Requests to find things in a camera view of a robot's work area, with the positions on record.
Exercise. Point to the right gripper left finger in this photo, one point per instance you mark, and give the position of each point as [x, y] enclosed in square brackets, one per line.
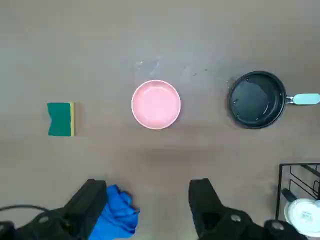
[75, 220]

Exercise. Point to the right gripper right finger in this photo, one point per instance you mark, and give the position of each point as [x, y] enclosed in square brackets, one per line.
[212, 225]

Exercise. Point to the green and yellow sponge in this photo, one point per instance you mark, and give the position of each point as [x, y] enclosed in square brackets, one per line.
[60, 120]

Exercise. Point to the pink bowl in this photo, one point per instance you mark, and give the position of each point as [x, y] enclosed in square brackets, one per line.
[156, 105]

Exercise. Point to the crumpled blue cloth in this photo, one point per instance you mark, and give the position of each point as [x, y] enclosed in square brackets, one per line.
[117, 215]

